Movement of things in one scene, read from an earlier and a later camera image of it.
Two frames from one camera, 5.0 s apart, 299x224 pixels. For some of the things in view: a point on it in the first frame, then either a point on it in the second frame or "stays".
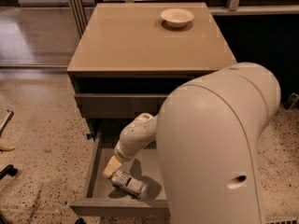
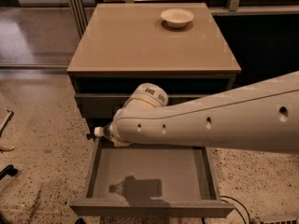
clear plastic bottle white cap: x=135 y=186 to x=98 y=131
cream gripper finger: x=112 y=166 to x=121 y=144
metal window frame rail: x=78 y=7 stays
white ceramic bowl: x=177 y=18 stays
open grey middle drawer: x=104 y=198 stays
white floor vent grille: x=281 y=219 stays
